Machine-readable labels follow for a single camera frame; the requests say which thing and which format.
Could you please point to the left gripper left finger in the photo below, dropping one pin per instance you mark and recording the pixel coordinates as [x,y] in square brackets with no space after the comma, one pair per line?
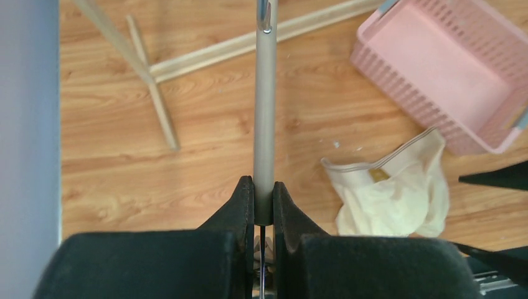
[214,260]

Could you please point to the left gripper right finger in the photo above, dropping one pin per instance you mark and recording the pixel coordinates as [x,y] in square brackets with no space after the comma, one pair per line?
[310,263]

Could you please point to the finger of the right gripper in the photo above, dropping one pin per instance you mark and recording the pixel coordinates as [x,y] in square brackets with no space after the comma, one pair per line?
[511,266]
[511,177]

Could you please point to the wooden clip hanger cream underwear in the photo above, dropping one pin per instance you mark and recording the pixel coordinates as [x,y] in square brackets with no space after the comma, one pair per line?
[264,127]

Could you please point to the pink plastic basket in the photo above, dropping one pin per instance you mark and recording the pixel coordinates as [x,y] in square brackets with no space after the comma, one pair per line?
[459,66]

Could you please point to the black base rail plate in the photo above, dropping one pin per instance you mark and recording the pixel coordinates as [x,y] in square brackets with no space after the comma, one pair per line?
[492,284]

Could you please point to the wooden clothes rack frame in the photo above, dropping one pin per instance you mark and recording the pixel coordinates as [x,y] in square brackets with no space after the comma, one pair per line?
[134,52]

